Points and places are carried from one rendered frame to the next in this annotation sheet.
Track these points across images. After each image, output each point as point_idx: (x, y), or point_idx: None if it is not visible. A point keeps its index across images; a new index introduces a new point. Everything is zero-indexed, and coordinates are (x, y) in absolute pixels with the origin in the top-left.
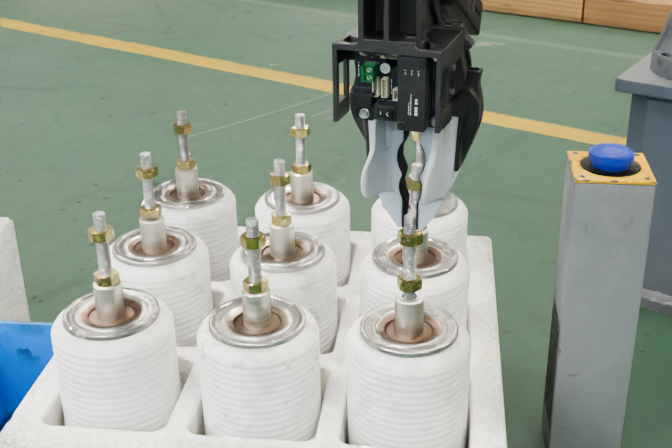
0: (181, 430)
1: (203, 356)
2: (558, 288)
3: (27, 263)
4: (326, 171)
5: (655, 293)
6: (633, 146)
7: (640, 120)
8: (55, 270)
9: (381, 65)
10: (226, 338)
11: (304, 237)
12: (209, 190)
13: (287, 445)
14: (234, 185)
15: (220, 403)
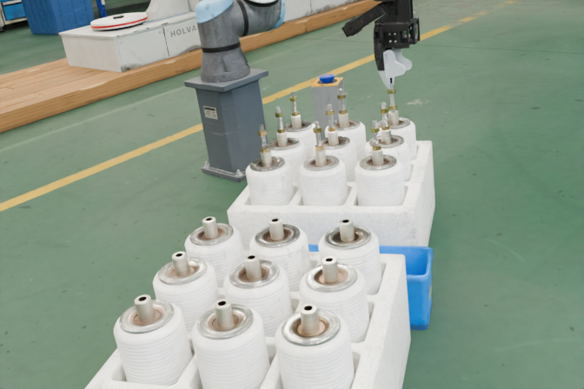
0: (408, 181)
1: (398, 154)
2: None
3: (92, 352)
4: (48, 247)
5: None
6: (228, 114)
7: (229, 101)
8: (113, 337)
9: (410, 27)
10: (400, 142)
11: (323, 140)
12: None
13: (416, 166)
14: (37, 279)
15: (406, 166)
